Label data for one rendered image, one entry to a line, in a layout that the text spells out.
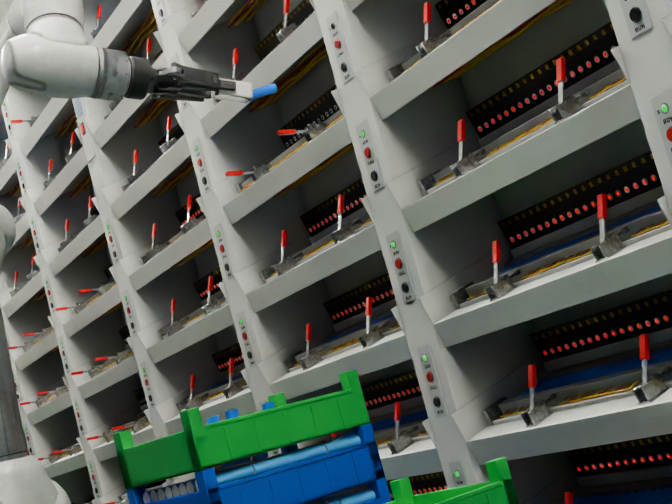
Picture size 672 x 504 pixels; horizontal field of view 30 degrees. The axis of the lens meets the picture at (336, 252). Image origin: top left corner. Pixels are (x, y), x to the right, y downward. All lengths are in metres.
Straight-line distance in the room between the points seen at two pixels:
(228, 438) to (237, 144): 1.27
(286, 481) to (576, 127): 0.62
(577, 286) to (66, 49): 0.96
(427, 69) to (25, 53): 0.68
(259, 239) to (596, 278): 1.18
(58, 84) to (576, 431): 1.03
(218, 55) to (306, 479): 1.38
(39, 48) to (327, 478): 0.90
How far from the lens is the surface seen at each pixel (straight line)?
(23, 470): 2.62
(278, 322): 2.76
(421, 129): 2.20
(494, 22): 1.88
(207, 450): 1.65
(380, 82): 2.19
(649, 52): 1.63
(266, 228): 2.80
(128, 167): 3.50
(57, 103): 3.77
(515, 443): 2.01
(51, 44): 2.21
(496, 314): 1.97
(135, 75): 2.24
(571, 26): 2.04
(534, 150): 1.83
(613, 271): 1.74
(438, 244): 2.15
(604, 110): 1.71
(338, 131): 2.28
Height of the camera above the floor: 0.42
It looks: 7 degrees up
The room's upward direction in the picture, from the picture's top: 15 degrees counter-clockwise
